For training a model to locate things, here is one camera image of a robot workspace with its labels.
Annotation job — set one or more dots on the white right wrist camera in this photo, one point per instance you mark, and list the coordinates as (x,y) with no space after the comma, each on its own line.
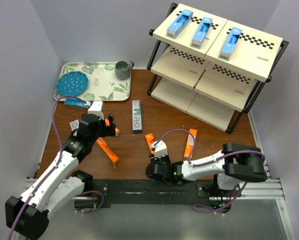
(159,148)

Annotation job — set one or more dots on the light blue Curaprox box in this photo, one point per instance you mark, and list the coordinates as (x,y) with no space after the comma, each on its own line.
(201,32)
(230,43)
(179,23)

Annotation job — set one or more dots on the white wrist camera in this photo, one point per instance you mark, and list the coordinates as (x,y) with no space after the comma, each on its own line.
(97,108)
(159,148)

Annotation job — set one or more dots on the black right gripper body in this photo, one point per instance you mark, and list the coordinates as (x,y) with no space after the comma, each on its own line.
(162,161)

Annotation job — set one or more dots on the blue silver R&O toothpaste box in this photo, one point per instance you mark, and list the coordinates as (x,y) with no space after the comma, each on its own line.
(77,103)

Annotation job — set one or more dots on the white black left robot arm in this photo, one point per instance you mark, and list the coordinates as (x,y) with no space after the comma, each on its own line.
(29,214)

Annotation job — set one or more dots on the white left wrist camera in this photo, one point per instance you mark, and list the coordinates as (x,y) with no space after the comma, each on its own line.
(97,108)

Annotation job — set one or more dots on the orange curaprox box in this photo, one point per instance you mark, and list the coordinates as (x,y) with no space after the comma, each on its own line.
(150,141)
(192,134)
(117,131)

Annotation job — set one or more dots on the grey ceramic mug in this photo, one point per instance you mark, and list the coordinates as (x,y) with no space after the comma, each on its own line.
(123,69)

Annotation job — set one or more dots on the leaf patterned serving tray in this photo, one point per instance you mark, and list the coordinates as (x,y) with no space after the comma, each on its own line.
(103,84)

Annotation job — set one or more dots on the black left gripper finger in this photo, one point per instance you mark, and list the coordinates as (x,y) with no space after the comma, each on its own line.
(106,131)
(111,120)

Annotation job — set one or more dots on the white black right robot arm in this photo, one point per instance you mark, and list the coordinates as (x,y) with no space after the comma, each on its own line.
(234,164)

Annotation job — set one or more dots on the orange Curaprox box open flap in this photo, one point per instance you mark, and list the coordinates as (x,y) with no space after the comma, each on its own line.
(110,154)

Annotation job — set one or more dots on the teal dotted plate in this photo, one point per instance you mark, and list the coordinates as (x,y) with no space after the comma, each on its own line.
(73,83)

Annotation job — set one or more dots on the cream three tier shelf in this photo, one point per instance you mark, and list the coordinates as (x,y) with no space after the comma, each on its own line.
(197,82)

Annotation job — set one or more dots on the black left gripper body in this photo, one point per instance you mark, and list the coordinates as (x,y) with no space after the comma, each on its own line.
(101,125)

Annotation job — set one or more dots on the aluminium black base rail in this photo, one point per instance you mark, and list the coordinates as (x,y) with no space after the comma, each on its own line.
(202,195)

